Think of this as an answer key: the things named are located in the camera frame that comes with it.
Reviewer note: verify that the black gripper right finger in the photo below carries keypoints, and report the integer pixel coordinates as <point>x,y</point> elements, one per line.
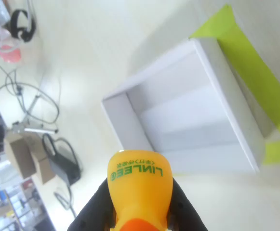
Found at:
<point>183,211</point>

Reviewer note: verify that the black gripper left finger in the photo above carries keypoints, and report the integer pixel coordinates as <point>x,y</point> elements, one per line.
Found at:
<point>91,211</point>

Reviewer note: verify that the yellow rubber duck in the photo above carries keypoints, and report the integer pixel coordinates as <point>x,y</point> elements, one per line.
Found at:
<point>139,192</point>

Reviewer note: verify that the brown cardboard box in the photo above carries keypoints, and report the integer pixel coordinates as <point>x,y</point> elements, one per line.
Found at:
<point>21,156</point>

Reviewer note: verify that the white cardboard box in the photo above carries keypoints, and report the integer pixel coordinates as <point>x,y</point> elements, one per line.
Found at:
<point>190,108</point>

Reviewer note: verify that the storage shelf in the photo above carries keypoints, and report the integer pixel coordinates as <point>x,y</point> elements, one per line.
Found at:
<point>9,204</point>

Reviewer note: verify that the long yellow tape strip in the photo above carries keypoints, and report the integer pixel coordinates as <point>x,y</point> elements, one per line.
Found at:
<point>257,72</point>
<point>279,150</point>

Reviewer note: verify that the silver metal stand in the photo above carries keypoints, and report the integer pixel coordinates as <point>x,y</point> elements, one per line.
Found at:
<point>30,113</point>

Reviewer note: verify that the red plastic object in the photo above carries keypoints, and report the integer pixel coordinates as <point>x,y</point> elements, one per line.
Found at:
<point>9,54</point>

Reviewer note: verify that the black headphones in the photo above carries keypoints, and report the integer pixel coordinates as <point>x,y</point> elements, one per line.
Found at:
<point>15,21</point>

